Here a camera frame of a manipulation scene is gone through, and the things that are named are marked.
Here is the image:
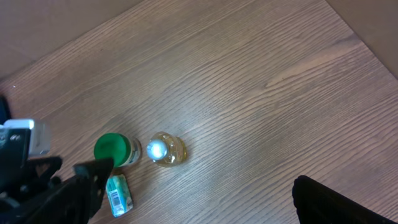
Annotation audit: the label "teal tissue pack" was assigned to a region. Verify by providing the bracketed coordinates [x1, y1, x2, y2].
[106, 175, 134, 217]

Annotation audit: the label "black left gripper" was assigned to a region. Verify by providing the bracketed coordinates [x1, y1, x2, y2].
[1, 157, 114, 223]

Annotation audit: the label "yellow liquid bottle silver cap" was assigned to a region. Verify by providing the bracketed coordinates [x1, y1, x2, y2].
[146, 132, 187, 167]

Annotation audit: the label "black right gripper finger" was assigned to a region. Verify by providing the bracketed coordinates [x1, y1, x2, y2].
[292, 175, 397, 224]

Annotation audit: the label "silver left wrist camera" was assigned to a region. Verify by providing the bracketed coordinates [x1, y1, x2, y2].
[1, 119, 50, 156]

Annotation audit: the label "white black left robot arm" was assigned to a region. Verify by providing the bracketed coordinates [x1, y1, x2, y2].
[1, 97, 114, 223]

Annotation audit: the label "green lid white jar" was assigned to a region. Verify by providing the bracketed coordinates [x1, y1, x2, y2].
[94, 133, 141, 167]

